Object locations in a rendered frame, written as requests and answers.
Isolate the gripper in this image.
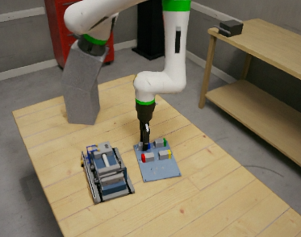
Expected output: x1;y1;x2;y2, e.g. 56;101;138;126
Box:
137;112;153;151

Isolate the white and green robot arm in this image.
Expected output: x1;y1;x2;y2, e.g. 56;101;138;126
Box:
64;0;191;114

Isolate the grey metal bar with blue end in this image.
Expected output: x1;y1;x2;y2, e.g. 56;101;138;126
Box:
138;142;150;151

